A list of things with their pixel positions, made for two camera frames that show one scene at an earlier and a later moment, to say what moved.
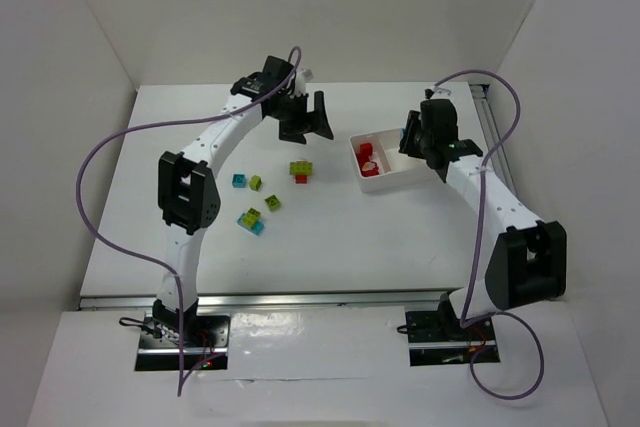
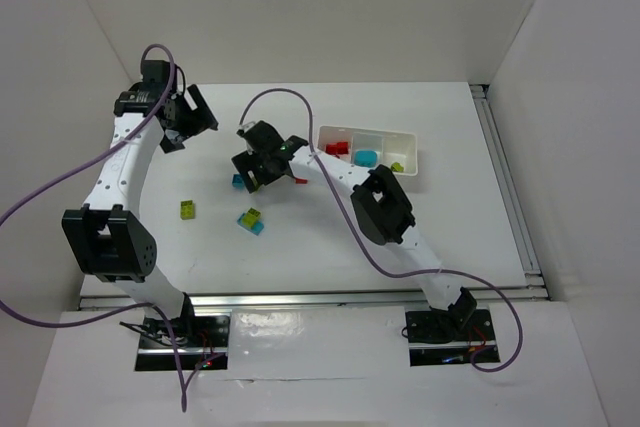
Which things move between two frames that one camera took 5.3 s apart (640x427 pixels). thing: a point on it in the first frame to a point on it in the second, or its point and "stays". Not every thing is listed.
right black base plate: x=439 y=337 stays
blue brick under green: x=257 y=227 stays
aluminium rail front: x=278 y=300 stays
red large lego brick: x=366 y=151 to x=337 y=148
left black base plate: x=207 y=338 stays
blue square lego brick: x=239 y=180 stays
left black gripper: x=304 y=114 to x=189 y=119
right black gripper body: x=410 y=134 to x=252 y=167
